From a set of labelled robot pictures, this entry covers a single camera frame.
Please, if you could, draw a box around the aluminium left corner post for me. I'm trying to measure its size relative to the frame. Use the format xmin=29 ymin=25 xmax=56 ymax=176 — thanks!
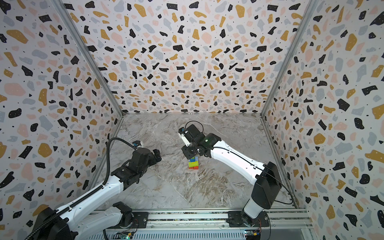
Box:
xmin=50 ymin=0 xmax=124 ymax=118

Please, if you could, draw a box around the black corrugated cable conduit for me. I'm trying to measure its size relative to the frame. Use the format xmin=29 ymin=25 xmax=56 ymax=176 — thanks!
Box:
xmin=23 ymin=137 xmax=136 ymax=240

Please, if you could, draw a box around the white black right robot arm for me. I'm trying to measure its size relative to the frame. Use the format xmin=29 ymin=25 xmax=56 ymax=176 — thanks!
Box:
xmin=178 ymin=125 xmax=283 ymax=220

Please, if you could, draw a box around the aluminium right corner post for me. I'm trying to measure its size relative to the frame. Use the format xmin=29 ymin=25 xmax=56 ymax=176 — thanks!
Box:
xmin=260 ymin=0 xmax=319 ymax=117

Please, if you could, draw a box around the lime green rectangular block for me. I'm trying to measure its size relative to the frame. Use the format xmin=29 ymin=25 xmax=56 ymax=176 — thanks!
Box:
xmin=188 ymin=161 xmax=199 ymax=167

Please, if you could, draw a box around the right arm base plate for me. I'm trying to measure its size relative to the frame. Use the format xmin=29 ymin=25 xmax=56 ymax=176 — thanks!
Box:
xmin=227 ymin=211 xmax=270 ymax=228

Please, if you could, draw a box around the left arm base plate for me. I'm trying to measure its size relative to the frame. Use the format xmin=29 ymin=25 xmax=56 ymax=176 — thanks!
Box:
xmin=109 ymin=212 xmax=149 ymax=230

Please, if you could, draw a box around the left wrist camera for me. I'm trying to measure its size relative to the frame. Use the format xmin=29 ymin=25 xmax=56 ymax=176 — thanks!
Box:
xmin=133 ymin=140 xmax=143 ymax=149

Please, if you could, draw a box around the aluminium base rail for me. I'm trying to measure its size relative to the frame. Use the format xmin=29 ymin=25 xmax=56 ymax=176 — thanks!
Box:
xmin=81 ymin=209 xmax=317 ymax=240

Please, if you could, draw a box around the aluminium corner post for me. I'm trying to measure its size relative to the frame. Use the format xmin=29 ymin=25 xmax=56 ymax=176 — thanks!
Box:
xmin=50 ymin=0 xmax=124 ymax=118
xmin=260 ymin=0 xmax=319 ymax=117

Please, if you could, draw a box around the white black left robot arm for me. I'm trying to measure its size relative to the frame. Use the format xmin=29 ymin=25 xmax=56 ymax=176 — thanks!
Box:
xmin=26 ymin=148 xmax=162 ymax=240

